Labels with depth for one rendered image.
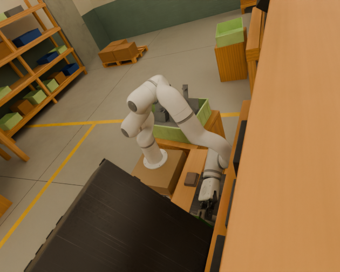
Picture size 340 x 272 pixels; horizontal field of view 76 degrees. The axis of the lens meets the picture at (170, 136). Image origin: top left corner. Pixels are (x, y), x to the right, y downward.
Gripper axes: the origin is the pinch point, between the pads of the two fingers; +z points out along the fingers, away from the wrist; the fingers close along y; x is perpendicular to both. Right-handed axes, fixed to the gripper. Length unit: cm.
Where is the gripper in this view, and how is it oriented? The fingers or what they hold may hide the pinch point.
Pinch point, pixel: (205, 213)
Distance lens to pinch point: 99.2
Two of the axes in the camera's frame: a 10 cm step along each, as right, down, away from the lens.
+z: -2.4, 8.7, -4.3
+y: 3.4, -3.4, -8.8
